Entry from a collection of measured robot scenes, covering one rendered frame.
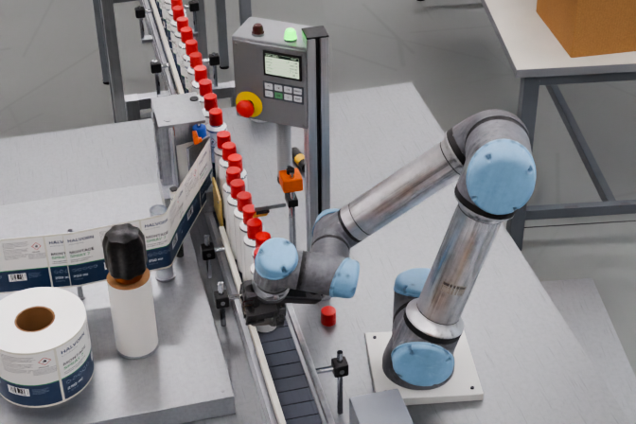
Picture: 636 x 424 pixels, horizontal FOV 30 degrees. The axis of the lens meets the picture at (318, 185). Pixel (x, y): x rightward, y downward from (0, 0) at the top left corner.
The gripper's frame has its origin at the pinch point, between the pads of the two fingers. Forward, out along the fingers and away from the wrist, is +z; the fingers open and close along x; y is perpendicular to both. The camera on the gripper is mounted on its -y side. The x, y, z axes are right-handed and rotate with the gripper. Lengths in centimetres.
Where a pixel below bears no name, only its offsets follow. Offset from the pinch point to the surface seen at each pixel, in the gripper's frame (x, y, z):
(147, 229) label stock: -26.0, 22.5, 3.5
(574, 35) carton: -95, -120, 64
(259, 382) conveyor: 13.6, 5.8, -1.3
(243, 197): -28.0, 1.0, -1.2
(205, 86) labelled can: -72, 1, 25
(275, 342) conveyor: 4.1, 0.1, 3.9
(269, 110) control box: -36.3, -4.8, -23.5
